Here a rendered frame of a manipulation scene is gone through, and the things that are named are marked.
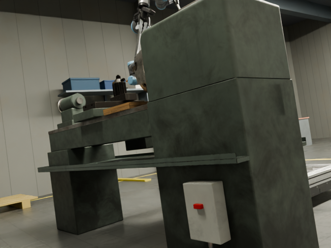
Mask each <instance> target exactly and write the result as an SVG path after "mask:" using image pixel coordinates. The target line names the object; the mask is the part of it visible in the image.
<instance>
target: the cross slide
mask: <svg viewBox="0 0 331 248"><path fill-rule="evenodd" d="M140 101H144V100H132V101H105V102H93V103H91V104H88V105H85V106H83V111H87V110H90V109H93V108H111V107H114V106H117V105H120V104H124V103H127V102H140Z"/></svg>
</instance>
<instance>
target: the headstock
mask: <svg viewBox="0 0 331 248"><path fill-rule="evenodd" d="M140 45H141V51H142V58H143V65H144V72H145V80H146V87H147V93H148V100H149V102H150V101H154V100H157V99H161V98H164V97H168V96H171V95H175V94H178V93H183V92H186V91H190V90H193V89H197V88H200V87H204V86H207V85H211V84H214V83H218V82H221V81H225V80H228V79H231V78H235V77H243V78H274V79H291V77H290V71H289V65H288V58H287V52H286V46H285V40H284V34H283V28H282V22H281V15H280V9H279V6H278V5H275V4H272V3H270V2H266V1H263V0H198V1H196V2H194V3H192V4H191V5H189V6H187V7H185V8H183V9H182V10H180V11H178V12H176V13H174V14H173V15H171V16H169V17H167V18H165V19H164V20H162V21H160V22H158V23H156V24H155V25H153V26H151V27H149V28H148V29H146V30H144V31H143V33H142V34H141V37H140Z"/></svg>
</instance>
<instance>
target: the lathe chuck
mask: <svg viewBox="0 0 331 248"><path fill-rule="evenodd" d="M136 63H137V70H134V73H135V77H136V79H137V81H138V83H139V85H140V86H141V87H142V89H143V90H144V91H146V92H147V87H145V86H143V82H144V83H146V80H145V73H144V69H143V58H142V51H141V50H140V51H139V52H138V53H137V55H136V57H135V60H134V64H136Z"/></svg>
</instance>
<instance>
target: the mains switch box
mask: <svg viewBox="0 0 331 248"><path fill-rule="evenodd" d="M183 189H184V195H185V202H186V209H187V216H188V223H189V230H190V237H191V239H192V240H198V241H203V242H208V246H209V248H214V246H213V244H219V245H221V244H223V243H225V242H227V241H229V240H231V235H230V228H229V221H228V215H227V208H226V202H225V195H224V188H223V182H222V181H190V182H186V183H183Z"/></svg>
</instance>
